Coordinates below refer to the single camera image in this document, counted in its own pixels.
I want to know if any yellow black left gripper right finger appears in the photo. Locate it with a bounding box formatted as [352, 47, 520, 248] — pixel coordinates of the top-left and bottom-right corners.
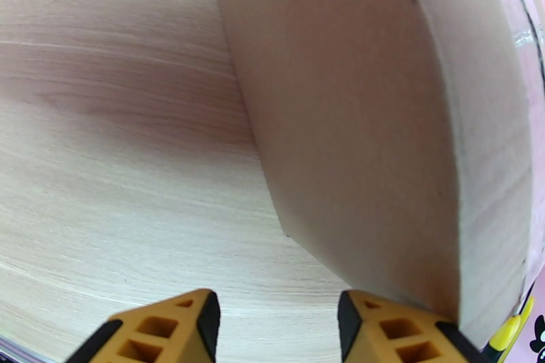
[337, 289, 491, 363]

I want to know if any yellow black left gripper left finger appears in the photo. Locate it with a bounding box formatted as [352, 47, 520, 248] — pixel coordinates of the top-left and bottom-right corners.
[65, 288, 221, 363]

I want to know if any yellow black utility knife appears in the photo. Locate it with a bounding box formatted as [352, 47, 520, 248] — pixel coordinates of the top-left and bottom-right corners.
[487, 296, 535, 352]

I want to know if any brown cardboard express box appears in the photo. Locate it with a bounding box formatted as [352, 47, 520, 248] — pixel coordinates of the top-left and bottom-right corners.
[206, 0, 545, 350]

